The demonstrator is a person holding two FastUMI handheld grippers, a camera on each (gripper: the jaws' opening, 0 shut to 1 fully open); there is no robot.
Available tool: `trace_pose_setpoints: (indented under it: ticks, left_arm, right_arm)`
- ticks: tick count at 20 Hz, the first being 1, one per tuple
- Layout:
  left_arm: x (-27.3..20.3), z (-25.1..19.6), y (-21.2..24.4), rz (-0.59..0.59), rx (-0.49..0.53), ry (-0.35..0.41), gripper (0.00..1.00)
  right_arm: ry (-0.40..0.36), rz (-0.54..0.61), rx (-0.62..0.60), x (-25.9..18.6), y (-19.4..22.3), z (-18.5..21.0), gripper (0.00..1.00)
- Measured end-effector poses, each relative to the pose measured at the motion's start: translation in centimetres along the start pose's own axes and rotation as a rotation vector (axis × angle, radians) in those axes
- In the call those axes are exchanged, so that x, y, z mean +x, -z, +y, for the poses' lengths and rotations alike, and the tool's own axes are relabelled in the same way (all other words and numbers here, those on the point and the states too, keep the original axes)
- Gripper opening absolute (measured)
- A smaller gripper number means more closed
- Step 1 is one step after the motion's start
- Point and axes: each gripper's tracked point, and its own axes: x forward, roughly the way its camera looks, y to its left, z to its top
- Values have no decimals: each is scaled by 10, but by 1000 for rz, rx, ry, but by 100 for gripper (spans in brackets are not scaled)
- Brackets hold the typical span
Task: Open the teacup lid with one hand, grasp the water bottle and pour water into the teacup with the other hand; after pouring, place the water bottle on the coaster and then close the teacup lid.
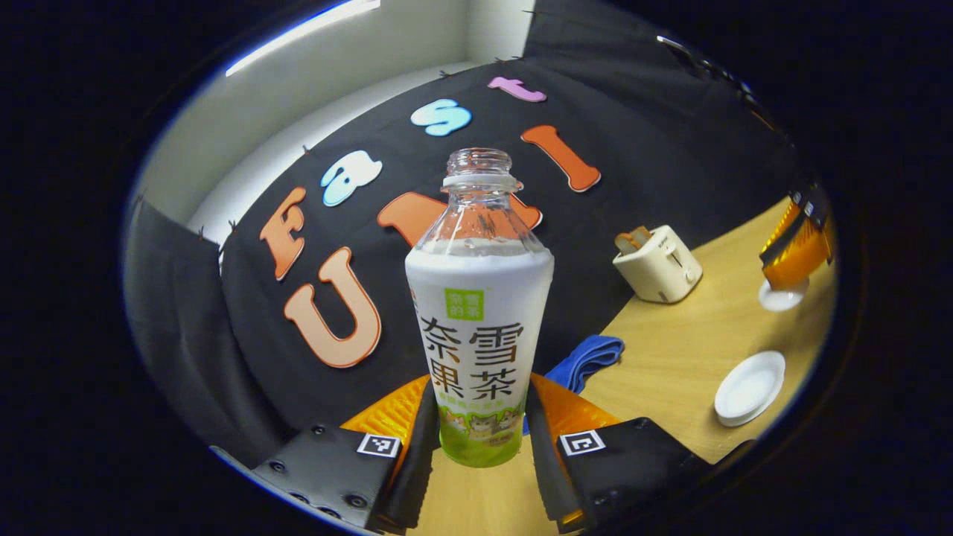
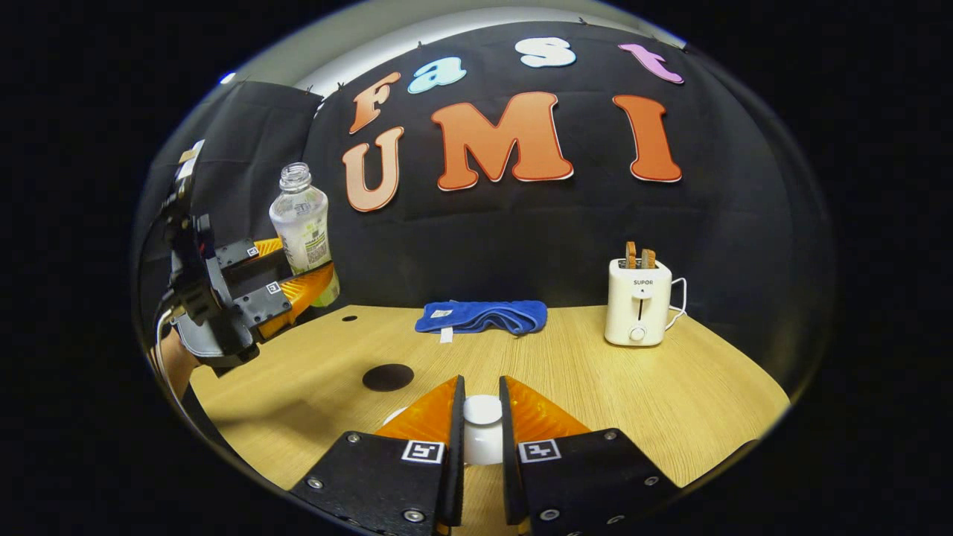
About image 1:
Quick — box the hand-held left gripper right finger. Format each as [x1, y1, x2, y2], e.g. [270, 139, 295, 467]
[523, 372, 712, 533]

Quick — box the white teacup lid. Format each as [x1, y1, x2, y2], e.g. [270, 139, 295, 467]
[758, 277, 811, 313]

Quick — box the blue towel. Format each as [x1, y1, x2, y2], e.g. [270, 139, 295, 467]
[523, 335, 625, 437]

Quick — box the clear water bottle white label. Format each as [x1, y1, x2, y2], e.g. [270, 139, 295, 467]
[405, 147, 555, 468]

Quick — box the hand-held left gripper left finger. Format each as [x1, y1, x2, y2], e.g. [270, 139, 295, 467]
[249, 374, 442, 535]

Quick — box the cream toaster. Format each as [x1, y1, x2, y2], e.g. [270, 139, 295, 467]
[613, 225, 704, 304]

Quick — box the white teacup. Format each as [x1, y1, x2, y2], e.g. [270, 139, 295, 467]
[713, 350, 787, 422]

